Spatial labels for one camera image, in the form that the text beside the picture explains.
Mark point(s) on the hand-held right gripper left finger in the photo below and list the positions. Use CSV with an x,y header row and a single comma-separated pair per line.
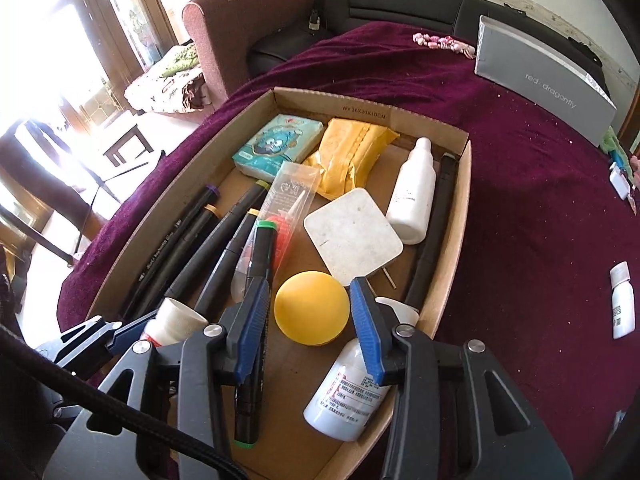
x,y
252,330

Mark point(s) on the yellow round container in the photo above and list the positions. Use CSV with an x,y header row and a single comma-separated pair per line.
x,y
310,307

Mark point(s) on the small wooden stool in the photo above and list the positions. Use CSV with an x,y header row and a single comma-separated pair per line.
x,y
127,142

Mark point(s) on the clear plastic packet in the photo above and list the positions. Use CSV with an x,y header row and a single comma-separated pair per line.
x,y
290,185

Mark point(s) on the cardboard box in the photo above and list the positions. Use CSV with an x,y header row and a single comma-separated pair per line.
x,y
290,375

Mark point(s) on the white charger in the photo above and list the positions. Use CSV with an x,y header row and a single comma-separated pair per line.
x,y
620,182

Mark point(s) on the yellow packet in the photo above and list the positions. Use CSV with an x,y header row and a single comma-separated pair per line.
x,y
345,155

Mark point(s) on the white bottle red label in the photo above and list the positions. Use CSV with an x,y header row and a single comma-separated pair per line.
x,y
175,320

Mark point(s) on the floral cloth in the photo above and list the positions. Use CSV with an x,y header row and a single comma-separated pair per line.
x,y
160,90

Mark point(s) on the black handbag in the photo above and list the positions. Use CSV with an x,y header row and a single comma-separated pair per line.
x,y
285,45

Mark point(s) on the white dropper bottle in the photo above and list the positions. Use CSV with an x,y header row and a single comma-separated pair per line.
x,y
410,200

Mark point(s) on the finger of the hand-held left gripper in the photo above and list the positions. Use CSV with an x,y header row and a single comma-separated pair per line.
x,y
100,340

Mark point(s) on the wooden glass door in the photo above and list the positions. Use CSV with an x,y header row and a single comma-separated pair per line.
x,y
162,15

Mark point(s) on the teal tissue pack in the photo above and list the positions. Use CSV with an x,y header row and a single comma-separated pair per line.
x,y
275,145

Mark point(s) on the maroon armchair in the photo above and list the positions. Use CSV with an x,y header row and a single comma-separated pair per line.
x,y
225,25

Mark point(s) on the white bottle green picture label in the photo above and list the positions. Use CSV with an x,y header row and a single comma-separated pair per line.
x,y
340,400

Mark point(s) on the grey shoe box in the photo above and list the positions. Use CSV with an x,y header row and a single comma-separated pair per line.
x,y
540,75

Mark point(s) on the white square pad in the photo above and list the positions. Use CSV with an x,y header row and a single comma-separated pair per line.
x,y
350,235

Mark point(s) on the green cloth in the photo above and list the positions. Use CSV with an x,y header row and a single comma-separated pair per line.
x,y
612,142

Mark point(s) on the maroon velvet cloth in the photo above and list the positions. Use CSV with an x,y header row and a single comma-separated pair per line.
x,y
525,210

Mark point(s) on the black sofa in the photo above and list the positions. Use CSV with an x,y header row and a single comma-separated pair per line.
x,y
400,0

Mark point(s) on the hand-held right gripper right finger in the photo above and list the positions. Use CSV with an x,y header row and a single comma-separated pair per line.
x,y
367,332

